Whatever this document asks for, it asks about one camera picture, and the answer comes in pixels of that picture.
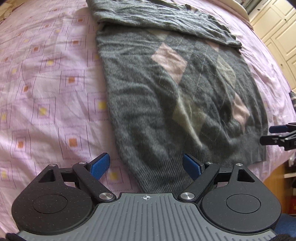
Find beige quilted duvet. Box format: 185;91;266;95
225;0;249;21

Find cream wardrobe doors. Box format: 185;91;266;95
249;0;295;91

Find grey argyle knit sweater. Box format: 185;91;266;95
87;1;268;195

